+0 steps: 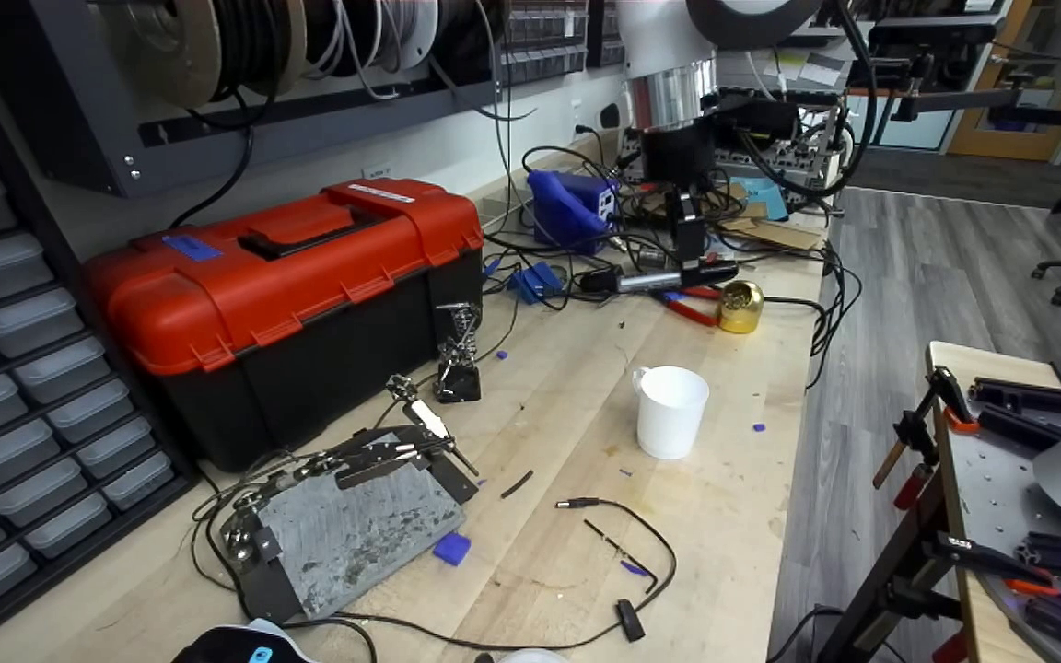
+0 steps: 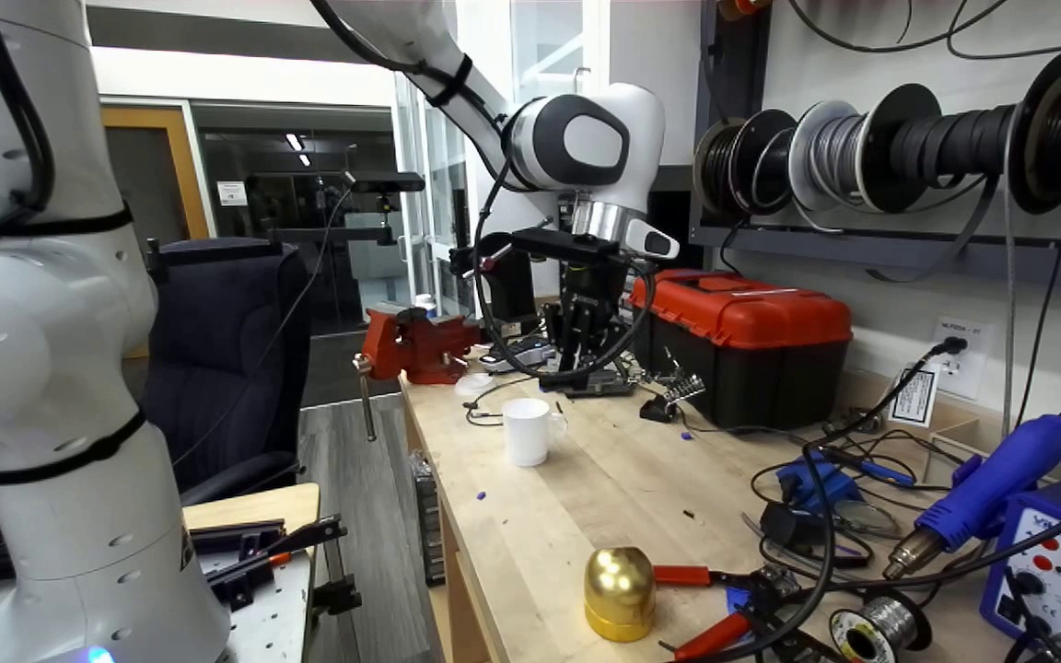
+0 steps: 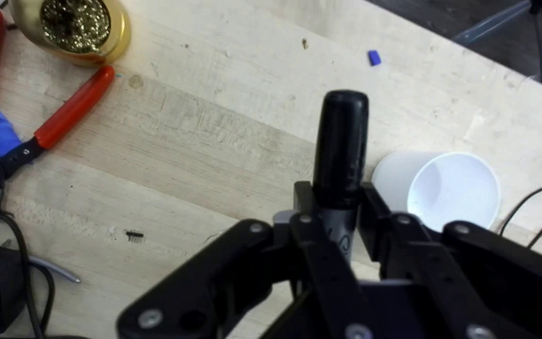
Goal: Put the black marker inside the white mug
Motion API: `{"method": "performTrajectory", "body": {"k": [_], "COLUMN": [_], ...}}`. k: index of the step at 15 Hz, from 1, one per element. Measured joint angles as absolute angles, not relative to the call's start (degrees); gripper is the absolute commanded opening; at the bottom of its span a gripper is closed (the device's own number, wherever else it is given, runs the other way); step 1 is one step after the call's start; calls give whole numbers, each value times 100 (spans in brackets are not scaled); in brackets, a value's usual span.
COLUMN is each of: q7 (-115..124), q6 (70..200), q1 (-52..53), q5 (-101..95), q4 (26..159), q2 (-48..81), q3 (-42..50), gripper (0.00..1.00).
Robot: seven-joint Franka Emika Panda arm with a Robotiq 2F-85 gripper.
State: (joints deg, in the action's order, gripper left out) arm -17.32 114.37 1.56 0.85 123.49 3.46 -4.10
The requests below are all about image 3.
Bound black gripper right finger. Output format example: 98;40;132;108
358;181;542;339

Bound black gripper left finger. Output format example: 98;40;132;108
115;179;377;339

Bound black marker grey barrel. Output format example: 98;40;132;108
311;89;371;260

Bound white mug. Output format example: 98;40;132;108
371;149;505;234

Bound blue tape piece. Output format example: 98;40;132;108
0;104;25;160

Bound gold brass tip cleaner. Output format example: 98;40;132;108
10;0;134;68

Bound black cable with plug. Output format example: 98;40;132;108
497;183;542;238

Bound red-handled pliers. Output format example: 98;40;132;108
0;6;117;219

